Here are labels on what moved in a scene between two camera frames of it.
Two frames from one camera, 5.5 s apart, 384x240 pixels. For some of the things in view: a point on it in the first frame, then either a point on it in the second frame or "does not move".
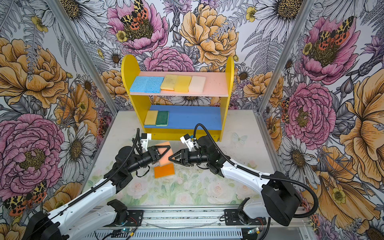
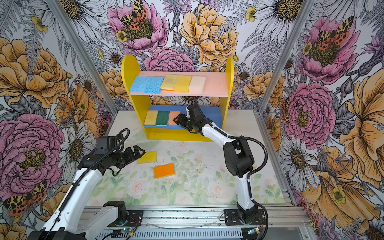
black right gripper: [185, 155] -> [182, 117]
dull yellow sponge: [168, 82] does not move
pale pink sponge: [197, 84] does not move
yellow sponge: [182, 83] does not move
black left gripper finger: [166, 146] -> [136, 149]
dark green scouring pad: [162, 118] does not move
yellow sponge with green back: [151, 118] does not move
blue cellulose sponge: [144, 84] does not move
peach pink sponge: [164, 160] -> [172, 115]
